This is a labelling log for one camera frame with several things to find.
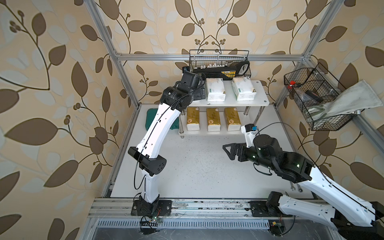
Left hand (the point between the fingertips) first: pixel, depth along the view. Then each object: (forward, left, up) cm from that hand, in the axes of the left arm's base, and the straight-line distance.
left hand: (196, 89), depth 71 cm
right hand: (-24, -15, -13) cm, 31 cm away
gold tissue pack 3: (+4, -23, -26) cm, 35 cm away
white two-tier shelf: (+14, -37, -30) cm, 49 cm away
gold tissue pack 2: (+3, -11, -27) cm, 29 cm away
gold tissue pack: (+5, +2, -28) cm, 28 cm away
